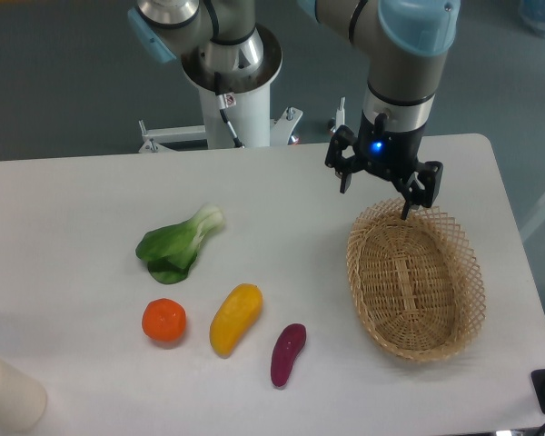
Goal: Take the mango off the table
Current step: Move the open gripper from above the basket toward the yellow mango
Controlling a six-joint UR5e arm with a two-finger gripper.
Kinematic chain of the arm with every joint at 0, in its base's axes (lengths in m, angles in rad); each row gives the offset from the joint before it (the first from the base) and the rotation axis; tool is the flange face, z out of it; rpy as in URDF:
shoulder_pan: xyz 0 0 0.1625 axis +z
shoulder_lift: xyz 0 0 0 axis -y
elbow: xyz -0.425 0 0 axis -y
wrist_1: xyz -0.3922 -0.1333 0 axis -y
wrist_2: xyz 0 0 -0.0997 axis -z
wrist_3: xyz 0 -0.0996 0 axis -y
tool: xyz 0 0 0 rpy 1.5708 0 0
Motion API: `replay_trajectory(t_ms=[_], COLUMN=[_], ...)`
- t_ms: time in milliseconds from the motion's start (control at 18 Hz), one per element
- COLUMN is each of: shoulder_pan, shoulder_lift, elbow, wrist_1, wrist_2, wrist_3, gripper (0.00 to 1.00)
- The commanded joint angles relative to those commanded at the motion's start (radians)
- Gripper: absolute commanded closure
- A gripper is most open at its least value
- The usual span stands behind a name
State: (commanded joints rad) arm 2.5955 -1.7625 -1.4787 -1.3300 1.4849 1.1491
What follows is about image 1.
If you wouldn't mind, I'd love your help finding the woven wicker basket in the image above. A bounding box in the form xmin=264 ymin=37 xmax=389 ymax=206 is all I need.
xmin=346 ymin=199 xmax=486 ymax=362

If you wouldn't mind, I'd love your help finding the purple sweet potato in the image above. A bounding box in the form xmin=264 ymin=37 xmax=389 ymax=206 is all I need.
xmin=270 ymin=323 xmax=307 ymax=388

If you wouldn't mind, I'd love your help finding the orange tangerine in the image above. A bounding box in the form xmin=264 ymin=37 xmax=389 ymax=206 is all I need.
xmin=142 ymin=298 xmax=187 ymax=342

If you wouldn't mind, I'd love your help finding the blue plastic bag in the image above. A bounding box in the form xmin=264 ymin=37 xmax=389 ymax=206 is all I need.
xmin=519 ymin=0 xmax=545 ymax=38

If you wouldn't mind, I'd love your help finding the yellow mango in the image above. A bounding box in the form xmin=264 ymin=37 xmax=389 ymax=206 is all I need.
xmin=209 ymin=283 xmax=263 ymax=358

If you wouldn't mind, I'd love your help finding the cream cylindrical container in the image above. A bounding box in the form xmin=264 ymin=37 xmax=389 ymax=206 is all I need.
xmin=0 ymin=359 xmax=47 ymax=432

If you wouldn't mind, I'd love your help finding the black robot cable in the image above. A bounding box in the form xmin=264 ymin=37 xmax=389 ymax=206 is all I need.
xmin=213 ymin=71 xmax=246 ymax=149

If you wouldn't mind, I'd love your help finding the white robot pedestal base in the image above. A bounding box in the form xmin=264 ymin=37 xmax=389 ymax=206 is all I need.
xmin=139 ymin=25 xmax=303 ymax=153

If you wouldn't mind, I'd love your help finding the green bok choy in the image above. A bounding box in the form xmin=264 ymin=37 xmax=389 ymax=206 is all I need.
xmin=135 ymin=204 xmax=224 ymax=284

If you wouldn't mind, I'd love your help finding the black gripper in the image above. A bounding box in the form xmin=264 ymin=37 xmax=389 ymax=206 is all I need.
xmin=324 ymin=114 xmax=444 ymax=220

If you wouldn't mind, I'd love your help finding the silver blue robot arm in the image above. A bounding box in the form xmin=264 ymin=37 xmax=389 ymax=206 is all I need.
xmin=127 ymin=1 xmax=461 ymax=210

